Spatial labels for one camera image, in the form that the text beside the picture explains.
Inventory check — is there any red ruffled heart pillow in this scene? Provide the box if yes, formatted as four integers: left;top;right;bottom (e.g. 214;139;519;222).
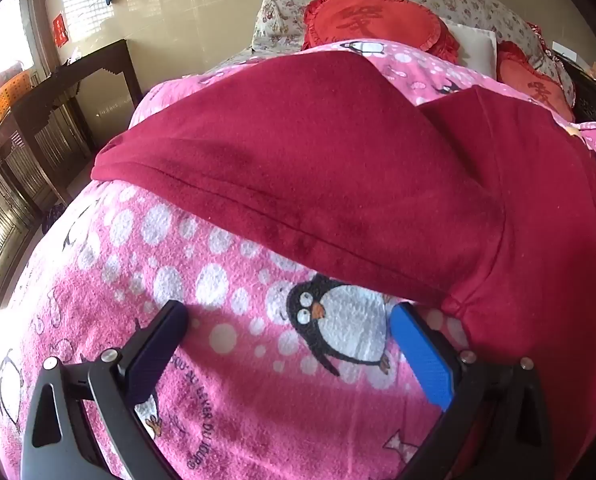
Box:
302;0;460;63
495;40;576;123

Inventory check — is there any orange plastic basket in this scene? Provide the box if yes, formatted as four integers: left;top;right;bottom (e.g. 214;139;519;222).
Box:
0;70;31;121

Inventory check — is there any red wall sign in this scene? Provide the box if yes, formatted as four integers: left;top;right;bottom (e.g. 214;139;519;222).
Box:
53;14;70;48

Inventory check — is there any dark carved bedside table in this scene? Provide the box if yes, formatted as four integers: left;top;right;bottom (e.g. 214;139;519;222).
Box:
553;42;596;126

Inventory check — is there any white pillow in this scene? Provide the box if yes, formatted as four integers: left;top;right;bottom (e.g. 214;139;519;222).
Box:
438;17;499;80

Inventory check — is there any window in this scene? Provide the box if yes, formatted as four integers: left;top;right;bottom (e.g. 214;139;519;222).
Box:
0;0;44;111

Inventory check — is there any dark red fleece garment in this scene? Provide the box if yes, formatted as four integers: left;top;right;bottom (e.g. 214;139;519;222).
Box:
90;51;596;480

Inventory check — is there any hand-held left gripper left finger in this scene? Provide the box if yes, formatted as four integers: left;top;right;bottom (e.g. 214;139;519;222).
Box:
20;300;189;480

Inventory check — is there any dark wooden cabinet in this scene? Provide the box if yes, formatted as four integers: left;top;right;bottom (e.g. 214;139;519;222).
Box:
0;39;144;306

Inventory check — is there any pink penguin printed blanket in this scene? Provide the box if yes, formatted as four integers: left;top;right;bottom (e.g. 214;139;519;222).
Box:
0;40;596;480

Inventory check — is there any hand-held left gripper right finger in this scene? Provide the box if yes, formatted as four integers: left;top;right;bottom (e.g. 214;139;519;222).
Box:
390;302;564;480

